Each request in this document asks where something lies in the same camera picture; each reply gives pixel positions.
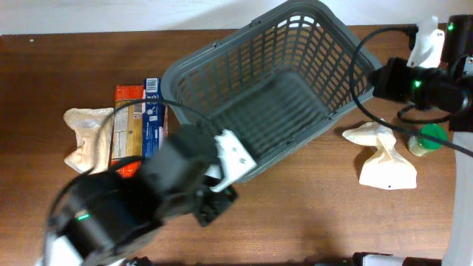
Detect blue cardboard box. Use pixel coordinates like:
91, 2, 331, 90
142, 78, 166, 158

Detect orange pasta package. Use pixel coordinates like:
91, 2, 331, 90
111, 85, 168, 165

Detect beige pouch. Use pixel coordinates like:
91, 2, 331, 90
342, 122, 417, 190
64, 108, 114, 173

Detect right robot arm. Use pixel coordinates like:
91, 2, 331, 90
369, 15, 472, 265

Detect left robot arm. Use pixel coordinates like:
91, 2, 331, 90
38, 125, 237, 265

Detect grey plastic basket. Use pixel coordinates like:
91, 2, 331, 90
161, 1, 381, 181

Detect green lid jar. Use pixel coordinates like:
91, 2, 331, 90
406, 123, 449, 157

